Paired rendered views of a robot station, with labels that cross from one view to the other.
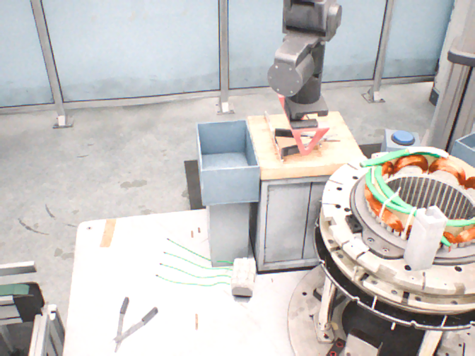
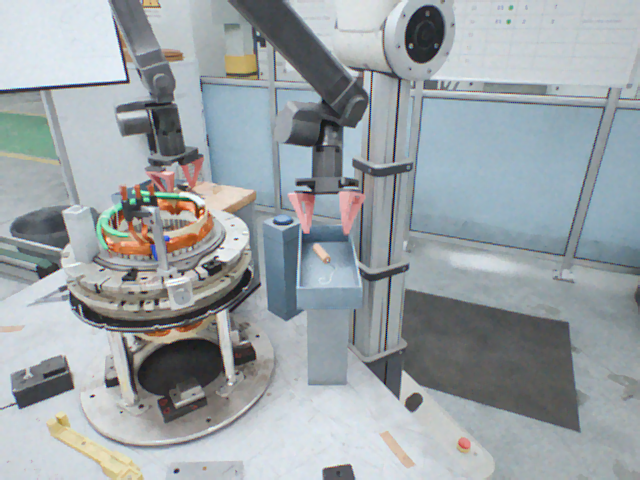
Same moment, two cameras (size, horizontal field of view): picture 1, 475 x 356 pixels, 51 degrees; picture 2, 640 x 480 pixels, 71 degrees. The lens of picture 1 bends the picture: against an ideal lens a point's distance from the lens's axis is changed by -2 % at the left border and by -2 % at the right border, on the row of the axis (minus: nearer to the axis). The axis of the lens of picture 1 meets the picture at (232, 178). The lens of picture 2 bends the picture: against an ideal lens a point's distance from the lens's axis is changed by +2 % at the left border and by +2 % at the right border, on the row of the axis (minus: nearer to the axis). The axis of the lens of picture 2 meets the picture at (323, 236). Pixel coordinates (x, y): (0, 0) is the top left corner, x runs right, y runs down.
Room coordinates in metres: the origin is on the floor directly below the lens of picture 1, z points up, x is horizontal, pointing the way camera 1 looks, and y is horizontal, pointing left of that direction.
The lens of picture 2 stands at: (0.12, -0.94, 1.46)
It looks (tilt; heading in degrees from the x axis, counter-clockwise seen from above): 26 degrees down; 32
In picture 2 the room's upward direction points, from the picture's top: straight up
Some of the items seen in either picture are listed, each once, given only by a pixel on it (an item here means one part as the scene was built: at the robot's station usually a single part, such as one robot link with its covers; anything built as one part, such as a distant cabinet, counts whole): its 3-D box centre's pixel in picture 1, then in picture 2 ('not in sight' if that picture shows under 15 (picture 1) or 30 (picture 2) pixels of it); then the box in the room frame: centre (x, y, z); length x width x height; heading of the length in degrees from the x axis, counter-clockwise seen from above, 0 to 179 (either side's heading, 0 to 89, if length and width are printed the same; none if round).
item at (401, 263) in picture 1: (424, 211); (160, 241); (0.59, -0.30, 1.09); 0.32 x 0.32 x 0.01
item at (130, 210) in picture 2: not in sight; (141, 207); (0.50, -0.39, 1.21); 0.04 x 0.04 x 0.03; 11
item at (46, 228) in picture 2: not in sight; (64, 249); (1.15, 1.26, 0.39); 0.39 x 0.39 x 0.35
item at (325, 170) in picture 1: (302, 143); (200, 201); (0.84, -0.14, 1.05); 0.20 x 0.19 x 0.02; 97
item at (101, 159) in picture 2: not in sight; (133, 147); (2.15, 1.97, 0.60); 1.02 x 0.55 x 1.20; 99
